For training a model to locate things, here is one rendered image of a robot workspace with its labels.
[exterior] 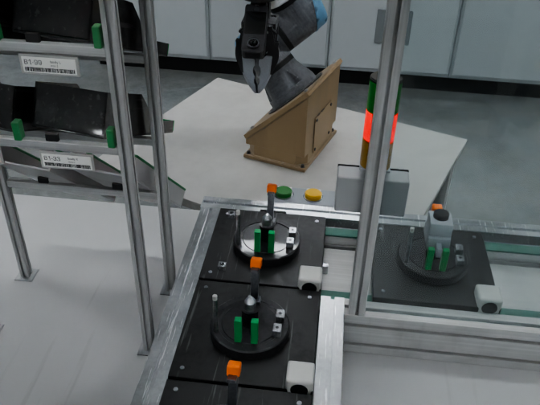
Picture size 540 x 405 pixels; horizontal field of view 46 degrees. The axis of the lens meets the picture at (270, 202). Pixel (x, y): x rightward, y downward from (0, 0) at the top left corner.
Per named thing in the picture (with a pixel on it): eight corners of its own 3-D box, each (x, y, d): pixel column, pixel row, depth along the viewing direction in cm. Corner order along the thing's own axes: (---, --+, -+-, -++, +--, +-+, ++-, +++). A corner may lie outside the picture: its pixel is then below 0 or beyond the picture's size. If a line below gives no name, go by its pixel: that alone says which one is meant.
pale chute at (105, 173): (127, 197, 145) (132, 178, 146) (181, 208, 142) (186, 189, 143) (65, 165, 118) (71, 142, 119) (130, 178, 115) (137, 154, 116)
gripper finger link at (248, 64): (259, 83, 141) (260, 43, 136) (256, 95, 136) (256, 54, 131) (246, 83, 141) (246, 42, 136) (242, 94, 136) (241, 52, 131)
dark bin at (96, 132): (114, 122, 132) (117, 86, 131) (173, 132, 129) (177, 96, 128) (31, 126, 105) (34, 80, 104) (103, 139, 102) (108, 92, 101)
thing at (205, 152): (218, 84, 233) (218, 77, 231) (465, 147, 199) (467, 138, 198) (87, 173, 182) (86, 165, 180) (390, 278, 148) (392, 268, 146)
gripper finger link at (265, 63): (274, 84, 141) (275, 44, 136) (271, 96, 136) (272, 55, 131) (259, 83, 141) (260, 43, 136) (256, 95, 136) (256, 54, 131)
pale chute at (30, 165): (63, 191, 146) (67, 173, 147) (115, 202, 143) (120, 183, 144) (-13, 159, 119) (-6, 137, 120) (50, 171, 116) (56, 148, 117)
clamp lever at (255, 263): (249, 295, 118) (251, 255, 116) (259, 296, 118) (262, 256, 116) (247, 302, 115) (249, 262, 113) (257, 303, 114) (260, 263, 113)
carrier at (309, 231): (220, 214, 147) (219, 168, 139) (325, 223, 144) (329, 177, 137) (198, 285, 127) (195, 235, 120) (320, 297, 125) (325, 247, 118)
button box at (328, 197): (270, 205, 159) (270, 184, 155) (355, 212, 157) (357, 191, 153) (266, 222, 153) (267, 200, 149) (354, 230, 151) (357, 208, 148)
